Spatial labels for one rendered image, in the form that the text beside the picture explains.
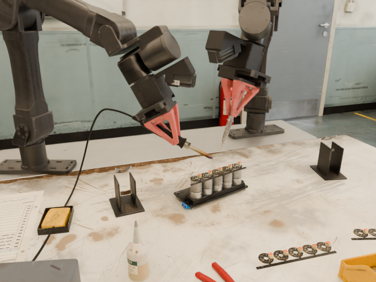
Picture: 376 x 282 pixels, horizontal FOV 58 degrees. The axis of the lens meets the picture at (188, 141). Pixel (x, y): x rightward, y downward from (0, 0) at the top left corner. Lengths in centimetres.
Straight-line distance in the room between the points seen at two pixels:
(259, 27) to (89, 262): 50
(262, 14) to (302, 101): 346
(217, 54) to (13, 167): 61
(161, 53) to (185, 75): 6
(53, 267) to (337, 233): 50
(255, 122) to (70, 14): 66
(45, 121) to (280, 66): 316
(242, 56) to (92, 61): 260
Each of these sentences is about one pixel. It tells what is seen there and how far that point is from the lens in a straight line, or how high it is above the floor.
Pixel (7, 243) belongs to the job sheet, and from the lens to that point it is 71.
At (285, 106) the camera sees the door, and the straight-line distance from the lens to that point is 397.
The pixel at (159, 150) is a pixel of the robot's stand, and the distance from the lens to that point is 102.
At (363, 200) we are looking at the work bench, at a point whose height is 75.
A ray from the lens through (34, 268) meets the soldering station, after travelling 47.
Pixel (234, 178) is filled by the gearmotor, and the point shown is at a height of 78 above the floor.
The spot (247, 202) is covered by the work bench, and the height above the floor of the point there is 75.
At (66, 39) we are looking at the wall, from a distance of 320.
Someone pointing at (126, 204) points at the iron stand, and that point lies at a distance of 74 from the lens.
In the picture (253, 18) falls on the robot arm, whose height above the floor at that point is 113.
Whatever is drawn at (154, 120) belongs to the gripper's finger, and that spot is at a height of 93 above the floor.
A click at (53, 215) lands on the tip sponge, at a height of 76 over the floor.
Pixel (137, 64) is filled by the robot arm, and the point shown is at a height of 104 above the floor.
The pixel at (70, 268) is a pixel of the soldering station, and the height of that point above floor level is 85.
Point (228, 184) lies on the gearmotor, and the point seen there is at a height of 78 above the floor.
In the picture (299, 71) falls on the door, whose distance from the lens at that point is 397.
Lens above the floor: 113
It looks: 21 degrees down
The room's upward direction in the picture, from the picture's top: straight up
